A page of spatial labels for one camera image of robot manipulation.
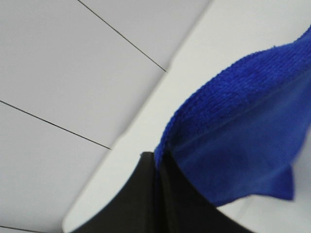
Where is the blue microfibre towel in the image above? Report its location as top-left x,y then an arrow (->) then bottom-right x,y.
155,30 -> 311,206

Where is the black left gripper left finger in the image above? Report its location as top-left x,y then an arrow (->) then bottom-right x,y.
73,152 -> 168,233

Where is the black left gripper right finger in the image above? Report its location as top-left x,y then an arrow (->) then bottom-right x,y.
157,153 -> 251,233

